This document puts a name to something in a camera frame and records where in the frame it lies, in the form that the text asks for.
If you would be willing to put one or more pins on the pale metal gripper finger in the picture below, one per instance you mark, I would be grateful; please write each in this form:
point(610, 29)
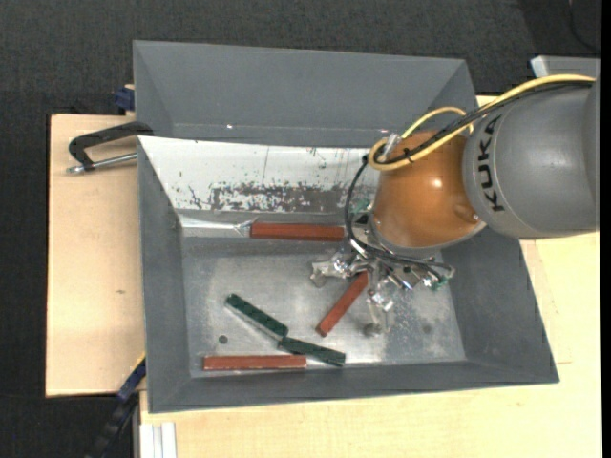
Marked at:
point(380, 303)
point(340, 266)

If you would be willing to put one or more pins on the red-brown flat block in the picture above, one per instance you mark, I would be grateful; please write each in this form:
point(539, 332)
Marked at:
point(296, 232)
point(341, 306)
point(253, 362)

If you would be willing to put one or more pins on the dark green flat block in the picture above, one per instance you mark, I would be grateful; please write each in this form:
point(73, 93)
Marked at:
point(258, 317)
point(312, 351)

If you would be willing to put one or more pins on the grey metal bin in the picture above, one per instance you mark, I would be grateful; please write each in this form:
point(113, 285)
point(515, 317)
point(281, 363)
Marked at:
point(286, 89)

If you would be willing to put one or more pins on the pale wood flat board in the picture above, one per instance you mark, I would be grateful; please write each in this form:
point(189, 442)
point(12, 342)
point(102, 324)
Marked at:
point(90, 256)

